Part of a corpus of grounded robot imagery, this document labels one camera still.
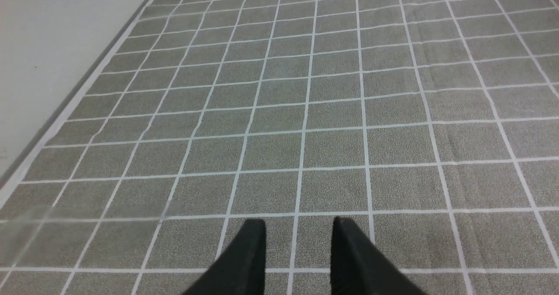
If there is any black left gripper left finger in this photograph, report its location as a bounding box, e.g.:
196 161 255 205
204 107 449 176
184 219 267 295

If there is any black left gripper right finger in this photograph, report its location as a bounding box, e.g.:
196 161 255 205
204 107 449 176
330 217 425 295

